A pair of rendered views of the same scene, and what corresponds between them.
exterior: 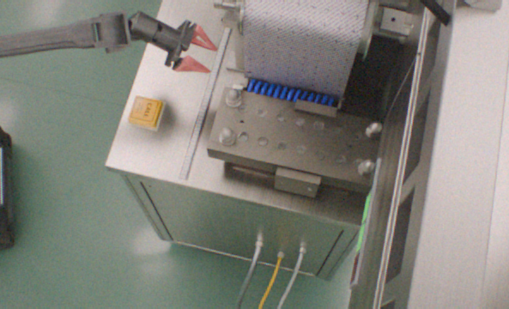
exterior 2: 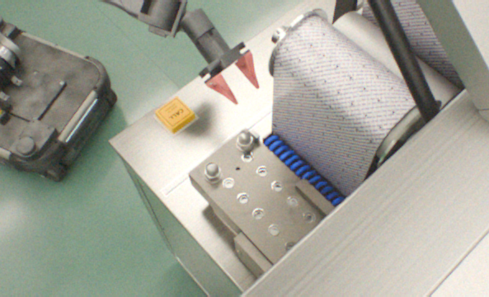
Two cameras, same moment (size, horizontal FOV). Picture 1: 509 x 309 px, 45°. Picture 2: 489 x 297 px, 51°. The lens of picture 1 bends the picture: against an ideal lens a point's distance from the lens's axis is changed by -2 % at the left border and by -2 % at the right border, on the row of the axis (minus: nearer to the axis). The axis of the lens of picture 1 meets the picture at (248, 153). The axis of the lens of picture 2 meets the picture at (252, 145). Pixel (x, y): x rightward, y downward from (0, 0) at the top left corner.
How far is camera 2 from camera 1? 0.51 m
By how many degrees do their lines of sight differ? 16
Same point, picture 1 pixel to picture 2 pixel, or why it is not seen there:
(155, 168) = (148, 169)
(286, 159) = (253, 229)
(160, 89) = (202, 104)
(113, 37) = (159, 17)
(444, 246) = not seen: outside the picture
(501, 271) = not seen: outside the picture
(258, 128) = (248, 184)
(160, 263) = (157, 270)
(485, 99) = (397, 266)
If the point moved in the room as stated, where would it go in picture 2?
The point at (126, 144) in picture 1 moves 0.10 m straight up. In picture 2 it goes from (139, 134) to (130, 111)
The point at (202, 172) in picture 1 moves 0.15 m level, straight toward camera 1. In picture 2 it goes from (185, 198) to (157, 259)
